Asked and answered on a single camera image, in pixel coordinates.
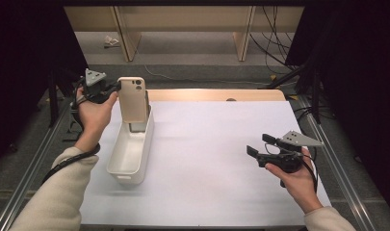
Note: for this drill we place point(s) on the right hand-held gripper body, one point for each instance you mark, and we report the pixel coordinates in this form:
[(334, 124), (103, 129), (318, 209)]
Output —
[(289, 160)]

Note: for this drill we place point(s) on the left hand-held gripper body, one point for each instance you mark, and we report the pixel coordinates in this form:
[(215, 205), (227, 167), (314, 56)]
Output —
[(94, 91)]

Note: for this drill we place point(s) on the beige phone case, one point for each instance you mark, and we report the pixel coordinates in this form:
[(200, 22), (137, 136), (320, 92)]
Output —
[(131, 99)]

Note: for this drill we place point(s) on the silver phone case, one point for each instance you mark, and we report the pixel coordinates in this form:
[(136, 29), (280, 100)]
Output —
[(138, 127)]

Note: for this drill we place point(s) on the white storage box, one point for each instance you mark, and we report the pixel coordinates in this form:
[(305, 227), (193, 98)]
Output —
[(128, 157)]

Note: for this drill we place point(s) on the person's right hand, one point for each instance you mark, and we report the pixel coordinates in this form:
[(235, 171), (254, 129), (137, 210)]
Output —
[(300, 187)]

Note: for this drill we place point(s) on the person's left hand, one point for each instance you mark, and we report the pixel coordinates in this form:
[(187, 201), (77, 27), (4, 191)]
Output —
[(93, 122)]

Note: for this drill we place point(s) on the white table mat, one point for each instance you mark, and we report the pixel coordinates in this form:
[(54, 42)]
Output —
[(215, 144)]

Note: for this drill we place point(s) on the black metal stand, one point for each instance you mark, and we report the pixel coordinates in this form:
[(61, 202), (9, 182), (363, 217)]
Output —
[(316, 102), (53, 99)]

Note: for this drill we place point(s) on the crumpled paper scrap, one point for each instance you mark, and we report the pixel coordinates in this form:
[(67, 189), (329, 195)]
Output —
[(110, 41)]

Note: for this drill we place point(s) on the dark round table grommet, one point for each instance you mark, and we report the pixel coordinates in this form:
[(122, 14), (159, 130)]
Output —
[(231, 99)]

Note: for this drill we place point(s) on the black curtain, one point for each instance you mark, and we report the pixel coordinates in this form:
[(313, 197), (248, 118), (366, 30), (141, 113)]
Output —
[(359, 80), (22, 64)]

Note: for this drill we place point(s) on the wooden table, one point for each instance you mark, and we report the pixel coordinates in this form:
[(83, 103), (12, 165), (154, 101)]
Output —
[(199, 95)]

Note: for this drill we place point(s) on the aluminium frame rail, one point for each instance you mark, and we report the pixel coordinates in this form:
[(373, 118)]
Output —
[(340, 173), (25, 179)]

